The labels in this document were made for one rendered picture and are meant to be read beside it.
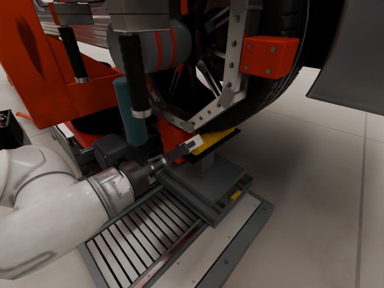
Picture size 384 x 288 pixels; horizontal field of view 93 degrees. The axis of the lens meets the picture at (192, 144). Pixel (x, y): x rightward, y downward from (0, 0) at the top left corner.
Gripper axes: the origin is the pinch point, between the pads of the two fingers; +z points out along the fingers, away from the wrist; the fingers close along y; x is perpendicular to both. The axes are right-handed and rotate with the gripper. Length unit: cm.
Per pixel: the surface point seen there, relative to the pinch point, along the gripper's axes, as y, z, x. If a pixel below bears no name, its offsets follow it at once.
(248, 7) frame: 25.6, 9.2, 17.3
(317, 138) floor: -33, 151, -54
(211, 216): -31.9, 11.9, -33.5
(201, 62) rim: 1.0, 19.7, 22.0
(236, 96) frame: 12.8, 10.4, 4.7
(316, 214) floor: -18, 64, -70
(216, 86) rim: 1.4, 19.7, 12.6
